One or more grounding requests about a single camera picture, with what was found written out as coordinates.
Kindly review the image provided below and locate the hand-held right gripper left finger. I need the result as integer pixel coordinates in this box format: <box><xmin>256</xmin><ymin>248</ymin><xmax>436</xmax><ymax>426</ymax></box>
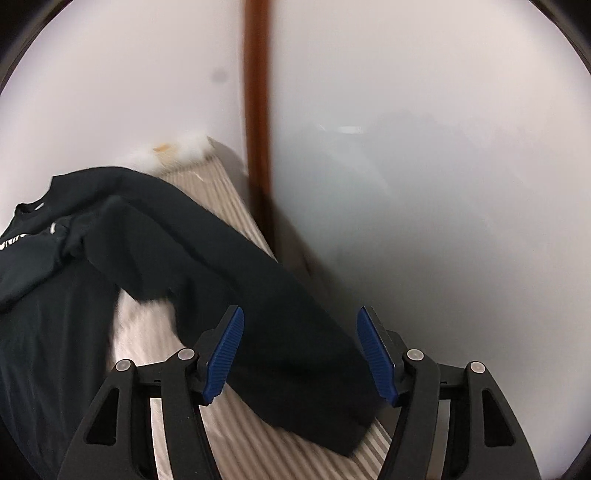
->
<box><xmin>56</xmin><ymin>305</ymin><xmax>245</xmax><ymax>480</ymax></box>

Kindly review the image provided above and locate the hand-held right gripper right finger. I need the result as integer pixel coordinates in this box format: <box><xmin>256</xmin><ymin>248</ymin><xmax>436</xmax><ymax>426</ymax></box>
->
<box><xmin>356</xmin><ymin>305</ymin><xmax>542</xmax><ymax>480</ymax></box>

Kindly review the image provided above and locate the black sweater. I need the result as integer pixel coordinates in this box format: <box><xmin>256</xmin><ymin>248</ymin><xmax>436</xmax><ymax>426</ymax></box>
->
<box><xmin>0</xmin><ymin>166</ymin><xmax>393</xmax><ymax>480</ymax></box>

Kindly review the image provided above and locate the striped bed sheet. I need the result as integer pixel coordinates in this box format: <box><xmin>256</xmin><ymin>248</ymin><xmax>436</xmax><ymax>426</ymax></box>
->
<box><xmin>104</xmin><ymin>136</ymin><xmax>393</xmax><ymax>480</ymax></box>

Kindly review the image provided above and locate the white patterned pillow roll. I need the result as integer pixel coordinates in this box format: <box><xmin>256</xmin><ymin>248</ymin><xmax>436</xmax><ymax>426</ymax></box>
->
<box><xmin>127</xmin><ymin>131</ymin><xmax>218</xmax><ymax>174</ymax></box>

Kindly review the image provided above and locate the brown wooden door frame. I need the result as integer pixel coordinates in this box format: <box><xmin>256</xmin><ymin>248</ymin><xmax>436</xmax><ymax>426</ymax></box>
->
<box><xmin>242</xmin><ymin>0</ymin><xmax>280</xmax><ymax>261</ymax></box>

